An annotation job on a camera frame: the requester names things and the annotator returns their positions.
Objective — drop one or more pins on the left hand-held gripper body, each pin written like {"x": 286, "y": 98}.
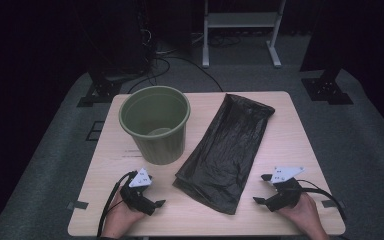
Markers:
{"x": 136, "y": 196}

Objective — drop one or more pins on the person's right hand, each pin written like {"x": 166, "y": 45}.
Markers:
{"x": 301, "y": 213}

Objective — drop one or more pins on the black equipment cabinet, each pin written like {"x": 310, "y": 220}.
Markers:
{"x": 123, "y": 40}

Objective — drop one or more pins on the white metal stand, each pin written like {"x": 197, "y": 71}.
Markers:
{"x": 241, "y": 20}

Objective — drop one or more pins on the black garbage bag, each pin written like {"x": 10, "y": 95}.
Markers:
{"x": 226, "y": 150}

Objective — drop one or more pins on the grey tape strip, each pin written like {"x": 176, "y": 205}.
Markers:
{"x": 330, "y": 203}
{"x": 78, "y": 205}

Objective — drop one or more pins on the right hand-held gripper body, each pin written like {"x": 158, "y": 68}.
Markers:
{"x": 286, "y": 195}

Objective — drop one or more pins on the green plastic bin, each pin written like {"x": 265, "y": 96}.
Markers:
{"x": 166, "y": 150}

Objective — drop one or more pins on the person's left hand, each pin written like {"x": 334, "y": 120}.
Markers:
{"x": 120, "y": 216}

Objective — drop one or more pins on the black stand base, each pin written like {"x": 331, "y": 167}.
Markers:
{"x": 326, "y": 88}
{"x": 101, "y": 90}

